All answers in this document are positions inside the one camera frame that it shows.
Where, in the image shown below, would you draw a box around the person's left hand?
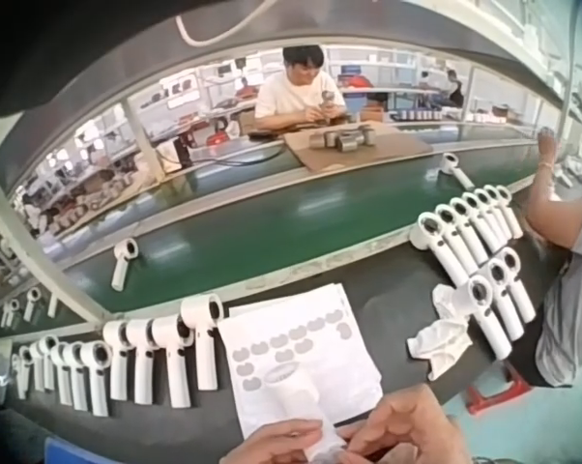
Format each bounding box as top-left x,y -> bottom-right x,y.
220,418 -> 329,464

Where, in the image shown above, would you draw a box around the person's right hand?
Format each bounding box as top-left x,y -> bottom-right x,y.
339,384 -> 467,464

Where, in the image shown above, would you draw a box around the white handheld fan shell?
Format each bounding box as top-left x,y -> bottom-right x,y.
264,364 -> 353,460

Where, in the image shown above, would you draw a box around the white sheet of grey stickers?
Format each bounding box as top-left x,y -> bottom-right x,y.
217,282 -> 384,441

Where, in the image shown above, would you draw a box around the white cloth glove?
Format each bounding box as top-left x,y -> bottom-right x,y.
431,283 -> 468,321
406,318 -> 474,383

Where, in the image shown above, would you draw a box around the red plastic stool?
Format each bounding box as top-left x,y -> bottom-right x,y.
466,361 -> 535,417

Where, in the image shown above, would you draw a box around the row of white handheld fans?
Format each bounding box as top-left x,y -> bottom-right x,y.
409,183 -> 538,362
10,292 -> 225,418

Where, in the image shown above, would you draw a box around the green conveyor belt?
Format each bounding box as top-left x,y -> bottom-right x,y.
58,120 -> 566,330

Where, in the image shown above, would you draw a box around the blue plastic crate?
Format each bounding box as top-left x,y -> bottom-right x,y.
44,436 -> 145,464

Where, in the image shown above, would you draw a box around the brown cardboard sheet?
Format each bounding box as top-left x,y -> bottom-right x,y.
282,122 -> 435,174

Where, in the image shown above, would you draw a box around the heap of grey metal cylinders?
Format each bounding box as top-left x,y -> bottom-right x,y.
308,125 -> 377,156

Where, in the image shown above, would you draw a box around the black and red device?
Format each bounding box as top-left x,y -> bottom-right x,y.
173,129 -> 235,169

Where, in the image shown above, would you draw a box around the row of small metal cylinders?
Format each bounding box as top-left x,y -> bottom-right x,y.
391,108 -> 448,123

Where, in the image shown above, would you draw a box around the grey metal part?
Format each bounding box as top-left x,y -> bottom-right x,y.
318,89 -> 336,128

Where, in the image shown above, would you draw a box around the cluttered workshop shelves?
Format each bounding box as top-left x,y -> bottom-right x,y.
10,103 -> 145,238

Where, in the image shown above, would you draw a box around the grey overhead beam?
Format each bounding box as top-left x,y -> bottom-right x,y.
0,0 -> 570,194

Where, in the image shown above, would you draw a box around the white metal frame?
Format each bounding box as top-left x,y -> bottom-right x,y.
0,96 -> 186,330

